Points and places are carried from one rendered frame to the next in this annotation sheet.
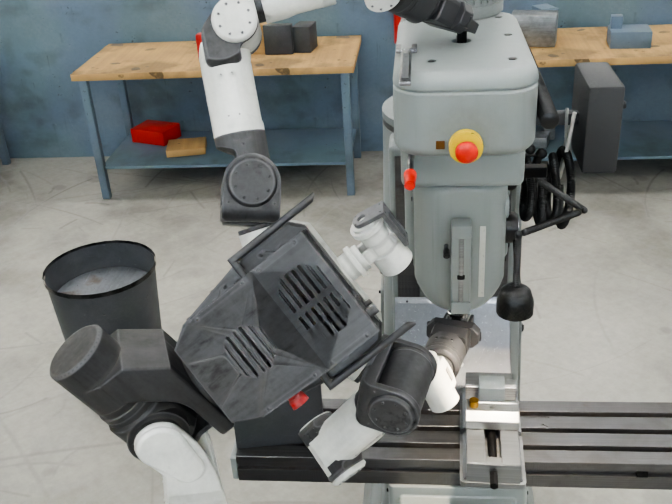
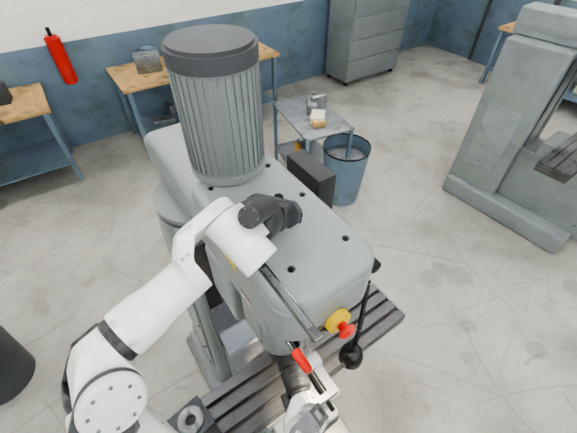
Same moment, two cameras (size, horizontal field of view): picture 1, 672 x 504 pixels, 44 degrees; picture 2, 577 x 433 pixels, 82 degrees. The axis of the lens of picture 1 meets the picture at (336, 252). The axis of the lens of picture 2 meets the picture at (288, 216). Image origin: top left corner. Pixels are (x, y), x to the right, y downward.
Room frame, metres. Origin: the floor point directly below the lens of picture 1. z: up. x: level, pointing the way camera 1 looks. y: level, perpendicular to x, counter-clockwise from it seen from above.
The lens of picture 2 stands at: (1.21, 0.07, 2.43)
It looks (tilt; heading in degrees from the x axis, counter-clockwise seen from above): 45 degrees down; 319
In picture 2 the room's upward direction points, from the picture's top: straight up
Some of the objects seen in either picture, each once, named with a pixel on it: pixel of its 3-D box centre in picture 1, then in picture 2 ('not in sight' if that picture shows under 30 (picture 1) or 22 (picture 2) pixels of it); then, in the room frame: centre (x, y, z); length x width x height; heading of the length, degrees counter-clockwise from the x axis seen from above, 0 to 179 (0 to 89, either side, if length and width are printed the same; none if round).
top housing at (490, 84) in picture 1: (460, 78); (276, 236); (1.64, -0.27, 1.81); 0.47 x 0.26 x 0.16; 173
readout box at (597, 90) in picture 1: (597, 116); (310, 186); (1.88, -0.64, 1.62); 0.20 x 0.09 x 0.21; 173
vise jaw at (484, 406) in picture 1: (491, 415); (306, 364); (1.56, -0.35, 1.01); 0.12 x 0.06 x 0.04; 81
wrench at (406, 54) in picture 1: (405, 63); (279, 288); (1.48, -0.15, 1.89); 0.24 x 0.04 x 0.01; 173
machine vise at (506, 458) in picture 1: (491, 419); (302, 362); (1.59, -0.35, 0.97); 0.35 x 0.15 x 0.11; 171
